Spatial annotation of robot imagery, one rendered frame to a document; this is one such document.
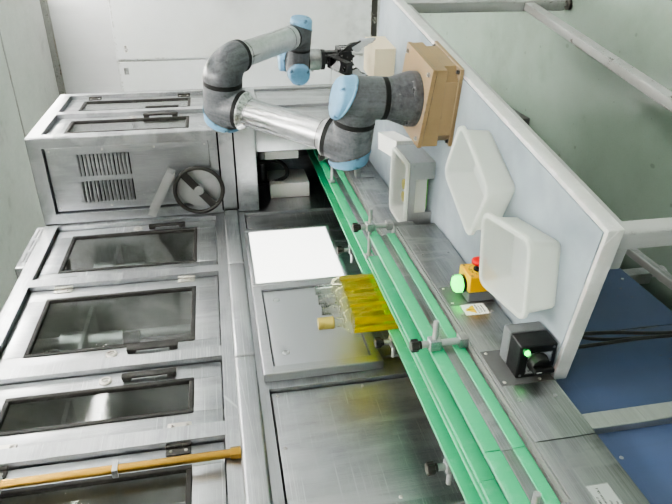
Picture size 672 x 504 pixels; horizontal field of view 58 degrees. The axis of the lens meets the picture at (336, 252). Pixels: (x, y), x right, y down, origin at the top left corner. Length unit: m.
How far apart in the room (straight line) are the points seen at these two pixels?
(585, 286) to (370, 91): 0.78
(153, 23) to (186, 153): 2.75
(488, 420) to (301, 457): 0.51
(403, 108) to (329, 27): 3.71
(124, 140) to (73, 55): 3.32
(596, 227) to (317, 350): 0.93
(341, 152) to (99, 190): 1.30
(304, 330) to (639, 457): 1.01
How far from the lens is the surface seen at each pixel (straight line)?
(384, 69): 2.28
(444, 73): 1.65
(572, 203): 1.21
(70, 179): 2.72
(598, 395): 1.36
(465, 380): 1.32
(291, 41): 2.07
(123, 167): 2.67
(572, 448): 1.20
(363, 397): 1.69
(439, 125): 1.71
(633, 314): 1.65
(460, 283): 1.50
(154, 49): 5.32
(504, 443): 1.20
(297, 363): 1.75
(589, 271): 1.19
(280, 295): 2.04
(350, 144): 1.70
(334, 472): 1.51
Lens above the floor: 1.38
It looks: 10 degrees down
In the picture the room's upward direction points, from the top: 95 degrees counter-clockwise
